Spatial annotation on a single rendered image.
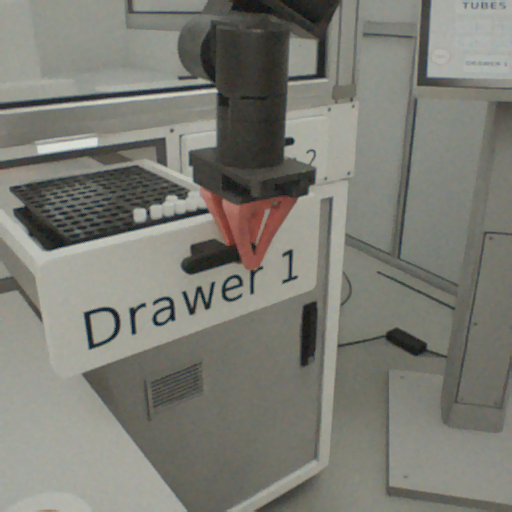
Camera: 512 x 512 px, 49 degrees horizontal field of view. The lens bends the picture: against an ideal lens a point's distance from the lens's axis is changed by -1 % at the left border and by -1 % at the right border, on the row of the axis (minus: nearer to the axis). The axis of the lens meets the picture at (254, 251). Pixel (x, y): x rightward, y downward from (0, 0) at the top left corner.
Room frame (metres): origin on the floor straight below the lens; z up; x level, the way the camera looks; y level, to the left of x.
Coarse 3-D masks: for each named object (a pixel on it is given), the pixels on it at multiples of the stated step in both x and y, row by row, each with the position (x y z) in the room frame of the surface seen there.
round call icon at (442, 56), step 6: (432, 48) 1.22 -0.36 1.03; (438, 48) 1.22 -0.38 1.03; (444, 48) 1.22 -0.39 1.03; (450, 48) 1.22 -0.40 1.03; (432, 54) 1.21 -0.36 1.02; (438, 54) 1.21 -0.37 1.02; (444, 54) 1.21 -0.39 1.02; (450, 54) 1.21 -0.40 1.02; (432, 60) 1.20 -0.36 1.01; (438, 60) 1.20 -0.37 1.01; (444, 60) 1.20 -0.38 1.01; (450, 60) 1.20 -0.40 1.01
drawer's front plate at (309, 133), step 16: (288, 128) 0.95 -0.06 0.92; (304, 128) 0.97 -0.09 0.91; (320, 128) 0.99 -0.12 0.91; (192, 144) 0.84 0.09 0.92; (208, 144) 0.86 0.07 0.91; (304, 144) 0.97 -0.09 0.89; (320, 144) 1.00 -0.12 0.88; (304, 160) 0.97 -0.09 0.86; (320, 160) 1.00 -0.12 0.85; (192, 176) 0.84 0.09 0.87; (320, 176) 1.00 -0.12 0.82
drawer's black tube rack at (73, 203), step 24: (120, 168) 0.77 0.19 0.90; (24, 192) 0.66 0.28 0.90; (48, 192) 0.66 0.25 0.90; (72, 192) 0.66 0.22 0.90; (96, 192) 0.66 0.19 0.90; (120, 192) 0.66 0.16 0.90; (144, 192) 0.66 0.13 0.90; (168, 192) 0.66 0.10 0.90; (24, 216) 0.65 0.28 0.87; (48, 216) 0.58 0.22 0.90; (72, 216) 0.57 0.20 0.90; (96, 216) 0.57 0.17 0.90; (120, 216) 0.57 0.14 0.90; (48, 240) 0.57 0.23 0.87
